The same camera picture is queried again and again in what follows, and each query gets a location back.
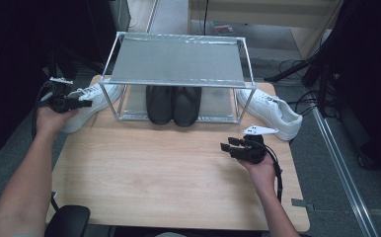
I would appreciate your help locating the person's right hand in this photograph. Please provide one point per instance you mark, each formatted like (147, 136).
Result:
(264, 174)

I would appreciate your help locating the red flat item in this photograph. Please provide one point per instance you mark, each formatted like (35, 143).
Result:
(224, 29)

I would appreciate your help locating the metal floor rail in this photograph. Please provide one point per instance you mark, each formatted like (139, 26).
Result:
(343, 174)

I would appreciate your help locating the black curtain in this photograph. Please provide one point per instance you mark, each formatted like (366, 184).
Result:
(369, 65)
(14, 65)

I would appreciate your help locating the white sneaker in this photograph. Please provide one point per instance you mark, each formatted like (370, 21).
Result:
(274, 115)
(93, 102)

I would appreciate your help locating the person's left hand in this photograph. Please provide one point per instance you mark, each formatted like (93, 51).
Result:
(50, 121)

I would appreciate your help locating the metal shoe rack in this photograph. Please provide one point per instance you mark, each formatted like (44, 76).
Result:
(178, 62)

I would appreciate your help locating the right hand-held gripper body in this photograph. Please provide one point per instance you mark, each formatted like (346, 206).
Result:
(254, 149)

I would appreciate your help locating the black slipper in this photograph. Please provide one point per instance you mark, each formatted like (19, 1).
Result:
(187, 107)
(159, 105)

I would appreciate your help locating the wooden cabinet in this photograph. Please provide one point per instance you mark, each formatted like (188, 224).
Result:
(264, 11)

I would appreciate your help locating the black chair armrest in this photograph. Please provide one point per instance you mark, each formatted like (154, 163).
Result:
(68, 222)

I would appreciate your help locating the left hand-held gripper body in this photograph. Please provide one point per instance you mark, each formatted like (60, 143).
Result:
(58, 100)

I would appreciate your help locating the black stand leg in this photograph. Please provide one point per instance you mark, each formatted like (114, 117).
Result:
(287, 70)

